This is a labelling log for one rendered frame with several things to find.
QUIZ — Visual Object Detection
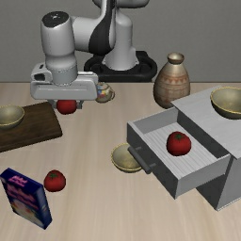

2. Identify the blue carton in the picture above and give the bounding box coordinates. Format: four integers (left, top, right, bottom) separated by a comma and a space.
0, 167, 53, 231

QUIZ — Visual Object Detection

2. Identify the brown patterned vase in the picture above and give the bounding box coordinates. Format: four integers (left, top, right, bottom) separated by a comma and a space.
153, 52, 191, 110

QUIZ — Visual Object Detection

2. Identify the small patterned teapot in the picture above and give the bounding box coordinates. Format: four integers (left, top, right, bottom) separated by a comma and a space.
95, 82, 116, 104

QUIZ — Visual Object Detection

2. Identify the grey cabinet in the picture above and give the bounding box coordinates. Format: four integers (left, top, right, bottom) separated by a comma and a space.
170, 85, 241, 212

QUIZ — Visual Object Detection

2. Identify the brown cutting board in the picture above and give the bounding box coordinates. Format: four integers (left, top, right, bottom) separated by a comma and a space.
0, 101, 63, 153

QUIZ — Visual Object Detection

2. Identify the beige porcelain bowl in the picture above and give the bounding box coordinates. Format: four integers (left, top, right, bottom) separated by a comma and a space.
209, 86, 241, 121
0, 104, 25, 131
110, 142, 143, 174

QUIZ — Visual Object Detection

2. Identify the red tomato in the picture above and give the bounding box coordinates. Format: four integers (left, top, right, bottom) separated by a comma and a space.
56, 100, 78, 116
43, 169, 67, 193
166, 131, 193, 157

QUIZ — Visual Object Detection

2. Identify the grey open drawer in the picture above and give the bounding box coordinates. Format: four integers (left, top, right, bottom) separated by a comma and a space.
126, 106, 232, 201

